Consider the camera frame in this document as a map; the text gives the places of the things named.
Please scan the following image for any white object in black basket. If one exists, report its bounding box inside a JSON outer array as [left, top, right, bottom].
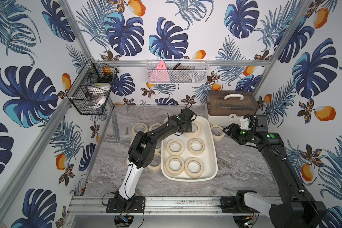
[[85, 83, 111, 109]]

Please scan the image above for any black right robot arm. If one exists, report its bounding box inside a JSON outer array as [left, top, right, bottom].
[[223, 115, 327, 228]]

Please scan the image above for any white plastic storage tray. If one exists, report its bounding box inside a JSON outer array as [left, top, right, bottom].
[[161, 116, 218, 182]]

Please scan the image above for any pink triangle in basket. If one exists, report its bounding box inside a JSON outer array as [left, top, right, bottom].
[[149, 60, 170, 83]]

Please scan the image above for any cream tape roll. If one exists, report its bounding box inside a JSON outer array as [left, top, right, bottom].
[[166, 139, 184, 156], [184, 157, 204, 179], [132, 123, 148, 136], [185, 121, 201, 138], [147, 152, 161, 172], [188, 138, 205, 156], [210, 125, 225, 141], [166, 155, 185, 176]]

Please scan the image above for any perforated metal DIN rail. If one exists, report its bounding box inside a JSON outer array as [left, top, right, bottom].
[[111, 113, 120, 143]]

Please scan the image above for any white mesh wall basket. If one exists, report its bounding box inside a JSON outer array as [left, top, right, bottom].
[[145, 59, 209, 84]]

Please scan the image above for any black wire basket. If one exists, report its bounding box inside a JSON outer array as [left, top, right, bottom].
[[66, 60, 119, 116]]

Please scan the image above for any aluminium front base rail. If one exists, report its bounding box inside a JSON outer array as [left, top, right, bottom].
[[67, 197, 267, 216]]

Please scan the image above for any brown lidded storage case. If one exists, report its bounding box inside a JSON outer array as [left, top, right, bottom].
[[205, 90, 257, 127]]

